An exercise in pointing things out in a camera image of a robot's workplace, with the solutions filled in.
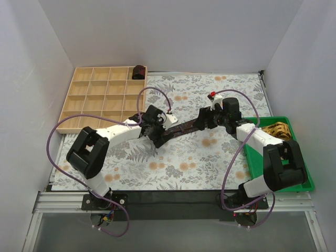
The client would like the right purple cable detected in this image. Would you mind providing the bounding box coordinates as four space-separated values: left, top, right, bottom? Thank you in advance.
209 89 276 232

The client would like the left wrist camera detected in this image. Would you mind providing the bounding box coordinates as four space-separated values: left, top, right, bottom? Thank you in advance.
162 112 179 130

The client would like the wooden compartment tray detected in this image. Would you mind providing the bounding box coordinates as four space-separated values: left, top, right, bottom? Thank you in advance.
57 66 148 134

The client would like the dark brown patterned tie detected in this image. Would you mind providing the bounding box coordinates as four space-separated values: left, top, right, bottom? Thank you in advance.
161 119 198 141

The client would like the green plastic bin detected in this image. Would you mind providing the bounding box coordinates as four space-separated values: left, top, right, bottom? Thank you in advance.
244 117 315 192

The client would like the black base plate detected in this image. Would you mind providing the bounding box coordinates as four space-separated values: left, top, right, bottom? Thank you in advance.
81 190 256 222

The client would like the rolled dark red tie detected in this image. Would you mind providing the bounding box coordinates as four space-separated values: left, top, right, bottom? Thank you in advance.
131 65 146 80

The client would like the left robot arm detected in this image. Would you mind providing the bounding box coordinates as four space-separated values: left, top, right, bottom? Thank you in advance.
66 105 168 210

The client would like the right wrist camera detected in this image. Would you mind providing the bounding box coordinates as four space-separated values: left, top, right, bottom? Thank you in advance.
207 91 223 111

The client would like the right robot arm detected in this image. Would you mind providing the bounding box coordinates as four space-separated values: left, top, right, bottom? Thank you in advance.
194 93 308 209

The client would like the aluminium frame rail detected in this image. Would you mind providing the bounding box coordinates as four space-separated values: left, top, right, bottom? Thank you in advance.
23 192 327 251

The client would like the yellow patterned tie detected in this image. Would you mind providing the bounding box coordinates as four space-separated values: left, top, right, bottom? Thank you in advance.
262 122 292 141

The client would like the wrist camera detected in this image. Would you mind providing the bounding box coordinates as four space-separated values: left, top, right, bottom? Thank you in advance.
207 91 223 111
162 112 179 130

